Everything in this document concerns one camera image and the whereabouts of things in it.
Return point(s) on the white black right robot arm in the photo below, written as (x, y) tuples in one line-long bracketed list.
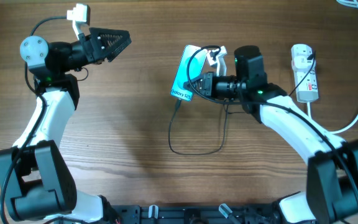
[(331, 193)]

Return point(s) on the white charger plug adapter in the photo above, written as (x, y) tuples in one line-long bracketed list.
[(301, 62)]

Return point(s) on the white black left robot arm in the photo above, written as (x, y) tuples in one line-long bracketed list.
[(35, 181)]

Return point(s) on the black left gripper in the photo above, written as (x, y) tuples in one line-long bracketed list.
[(96, 47)]

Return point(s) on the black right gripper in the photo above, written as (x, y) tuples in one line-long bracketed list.
[(207, 84)]

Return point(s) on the black mounting rail base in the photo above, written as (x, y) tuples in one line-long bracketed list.
[(259, 213)]

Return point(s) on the white power strip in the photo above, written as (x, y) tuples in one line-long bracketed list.
[(306, 87)]

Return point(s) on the Galaxy S25 smartphone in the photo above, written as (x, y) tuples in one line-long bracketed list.
[(178, 88)]

